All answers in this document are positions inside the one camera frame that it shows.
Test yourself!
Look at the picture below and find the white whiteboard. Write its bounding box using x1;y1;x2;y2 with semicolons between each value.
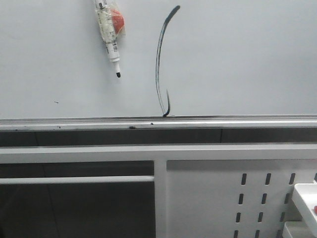
0;0;317;119

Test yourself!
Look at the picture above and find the white plastic bin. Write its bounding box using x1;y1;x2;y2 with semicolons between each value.
292;183;317;237

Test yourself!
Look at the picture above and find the white perforated pegboard panel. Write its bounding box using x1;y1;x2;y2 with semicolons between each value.
167;160;317;238

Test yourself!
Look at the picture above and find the white metal frame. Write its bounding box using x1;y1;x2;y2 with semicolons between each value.
0;144;317;238

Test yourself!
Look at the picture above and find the white whiteboard marker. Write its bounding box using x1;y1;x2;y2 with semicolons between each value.
95;0;121;78

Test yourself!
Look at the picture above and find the red round magnet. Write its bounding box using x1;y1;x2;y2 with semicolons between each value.
111;9;124;35

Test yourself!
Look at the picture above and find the aluminium whiteboard tray rail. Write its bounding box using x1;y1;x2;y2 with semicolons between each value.
0;115;317;132

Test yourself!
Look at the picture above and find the grey lower bin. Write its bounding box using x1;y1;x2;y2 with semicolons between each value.
282;221;314;238

